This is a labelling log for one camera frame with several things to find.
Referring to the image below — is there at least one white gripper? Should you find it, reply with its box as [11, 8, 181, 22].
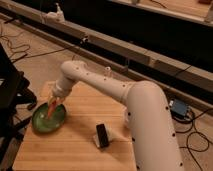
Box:
[47, 78, 74, 105]

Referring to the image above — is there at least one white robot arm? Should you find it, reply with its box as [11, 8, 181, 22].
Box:
[48, 60, 185, 171]

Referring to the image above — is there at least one green ceramic bowl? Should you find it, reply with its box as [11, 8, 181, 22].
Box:
[32, 103, 67, 134]

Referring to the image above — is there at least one black chair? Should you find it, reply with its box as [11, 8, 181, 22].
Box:
[0, 44, 37, 164]

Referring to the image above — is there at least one white small bottle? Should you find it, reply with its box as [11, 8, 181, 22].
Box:
[104, 66, 112, 77]

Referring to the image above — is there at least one black rectangular block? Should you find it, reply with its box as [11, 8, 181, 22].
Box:
[96, 124, 109, 148]

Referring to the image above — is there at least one blue electronic box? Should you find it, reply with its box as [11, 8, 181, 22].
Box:
[169, 99, 188, 118]

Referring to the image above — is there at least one black floor cable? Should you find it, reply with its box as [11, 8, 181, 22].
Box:
[0, 21, 89, 82]

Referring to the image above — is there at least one white object on rail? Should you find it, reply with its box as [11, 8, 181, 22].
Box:
[46, 4, 65, 22]

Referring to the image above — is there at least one metal rail frame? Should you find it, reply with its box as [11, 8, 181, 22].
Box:
[0, 0, 213, 111]

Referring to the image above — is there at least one black cable right floor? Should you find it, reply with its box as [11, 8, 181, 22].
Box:
[169, 99, 213, 171]

